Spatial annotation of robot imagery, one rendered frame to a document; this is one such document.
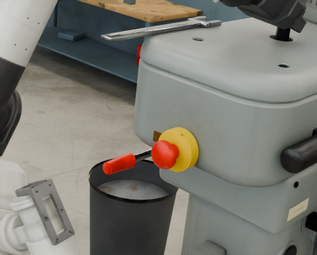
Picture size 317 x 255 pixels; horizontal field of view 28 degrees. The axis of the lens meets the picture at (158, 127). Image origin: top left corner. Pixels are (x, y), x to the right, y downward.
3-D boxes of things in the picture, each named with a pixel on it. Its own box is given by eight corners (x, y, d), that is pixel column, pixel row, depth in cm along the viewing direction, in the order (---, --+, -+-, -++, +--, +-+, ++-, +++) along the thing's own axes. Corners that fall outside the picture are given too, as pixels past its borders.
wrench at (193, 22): (115, 44, 85) (116, 38, 85) (95, 37, 87) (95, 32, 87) (221, 25, 103) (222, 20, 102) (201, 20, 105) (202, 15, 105)
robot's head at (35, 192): (22, 250, 93) (47, 250, 87) (-2, 197, 92) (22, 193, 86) (56, 230, 97) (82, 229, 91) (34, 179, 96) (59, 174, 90)
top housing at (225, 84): (258, 203, 82) (279, 86, 76) (114, 136, 97) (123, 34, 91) (399, 124, 115) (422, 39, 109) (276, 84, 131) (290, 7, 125)
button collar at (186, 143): (187, 178, 86) (192, 138, 84) (154, 163, 90) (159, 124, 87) (196, 174, 87) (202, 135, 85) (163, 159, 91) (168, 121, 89)
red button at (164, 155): (168, 175, 84) (171, 148, 83) (146, 165, 86) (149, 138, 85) (184, 169, 86) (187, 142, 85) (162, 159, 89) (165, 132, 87)
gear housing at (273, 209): (277, 241, 93) (290, 180, 89) (154, 179, 107) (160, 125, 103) (373, 178, 117) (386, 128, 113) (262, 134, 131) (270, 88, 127)
